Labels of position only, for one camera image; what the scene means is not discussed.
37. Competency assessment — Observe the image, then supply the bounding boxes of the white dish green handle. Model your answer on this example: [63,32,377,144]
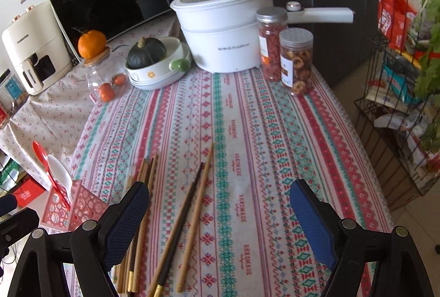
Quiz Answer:
[124,37,192,81]

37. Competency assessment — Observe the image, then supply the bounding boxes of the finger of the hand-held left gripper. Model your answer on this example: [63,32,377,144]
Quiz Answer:
[0,209,40,254]
[0,196,18,217]

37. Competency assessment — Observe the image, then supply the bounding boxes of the red spoon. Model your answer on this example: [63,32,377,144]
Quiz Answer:
[32,141,71,212]

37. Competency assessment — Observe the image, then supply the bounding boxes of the black wire rack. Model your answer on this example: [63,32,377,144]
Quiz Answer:
[353,0,440,197]

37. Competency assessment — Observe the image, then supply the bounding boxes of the glass jar wooden lid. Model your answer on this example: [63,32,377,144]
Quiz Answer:
[83,47,128,104]

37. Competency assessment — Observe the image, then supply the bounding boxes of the black chopstick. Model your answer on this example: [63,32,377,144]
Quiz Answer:
[149,162,206,297]

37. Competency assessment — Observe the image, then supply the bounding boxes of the cream air fryer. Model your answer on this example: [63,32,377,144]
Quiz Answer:
[2,2,73,96]

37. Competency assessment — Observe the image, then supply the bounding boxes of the green kabocha squash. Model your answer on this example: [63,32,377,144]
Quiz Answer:
[126,37,167,70]

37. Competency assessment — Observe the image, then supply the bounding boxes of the blue snack packet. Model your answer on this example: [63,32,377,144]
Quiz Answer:
[383,64,419,102]

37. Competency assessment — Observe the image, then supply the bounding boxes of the red box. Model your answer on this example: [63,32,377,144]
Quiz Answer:
[15,179,46,208]

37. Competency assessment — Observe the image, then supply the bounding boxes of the orange tomatoes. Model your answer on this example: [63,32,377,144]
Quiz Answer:
[98,82,115,102]

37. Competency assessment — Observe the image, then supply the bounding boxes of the dried fruit ring jar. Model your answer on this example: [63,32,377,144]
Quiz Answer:
[279,28,315,97]

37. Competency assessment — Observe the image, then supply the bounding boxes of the pink utensil holder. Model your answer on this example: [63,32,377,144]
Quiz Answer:
[39,179,106,233]

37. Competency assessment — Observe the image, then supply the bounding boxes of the white spoon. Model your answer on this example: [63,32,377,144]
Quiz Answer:
[47,155,74,199]

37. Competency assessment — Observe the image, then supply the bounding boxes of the red snack jar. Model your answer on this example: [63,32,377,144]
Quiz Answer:
[256,7,290,82]

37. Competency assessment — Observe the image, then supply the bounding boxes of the striped patterned tablecloth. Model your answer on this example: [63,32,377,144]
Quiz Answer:
[65,65,396,297]

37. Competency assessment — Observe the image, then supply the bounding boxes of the white electric pot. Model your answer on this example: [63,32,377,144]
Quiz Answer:
[170,0,355,73]

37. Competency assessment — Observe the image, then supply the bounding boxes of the large orange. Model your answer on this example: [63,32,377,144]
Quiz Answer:
[78,30,107,60]

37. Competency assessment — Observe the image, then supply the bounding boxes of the red snack bag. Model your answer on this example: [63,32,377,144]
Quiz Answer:
[376,0,419,54]

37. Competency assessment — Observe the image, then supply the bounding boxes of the clear container teal label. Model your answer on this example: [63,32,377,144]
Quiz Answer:
[0,69,29,129]

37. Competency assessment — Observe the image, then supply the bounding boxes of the pile of wooden chopsticks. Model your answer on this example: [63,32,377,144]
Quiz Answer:
[115,153,159,285]

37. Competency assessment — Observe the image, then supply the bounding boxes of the white plate stack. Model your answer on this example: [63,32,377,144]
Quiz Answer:
[126,43,194,91]

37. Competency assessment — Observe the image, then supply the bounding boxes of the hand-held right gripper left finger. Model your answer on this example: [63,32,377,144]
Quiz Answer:
[7,181,151,297]

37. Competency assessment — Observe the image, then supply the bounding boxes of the leafy green herbs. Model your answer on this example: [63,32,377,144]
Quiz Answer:
[411,0,440,155]

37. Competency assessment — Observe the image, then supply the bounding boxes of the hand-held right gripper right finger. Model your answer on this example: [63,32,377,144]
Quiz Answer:
[289,179,434,297]

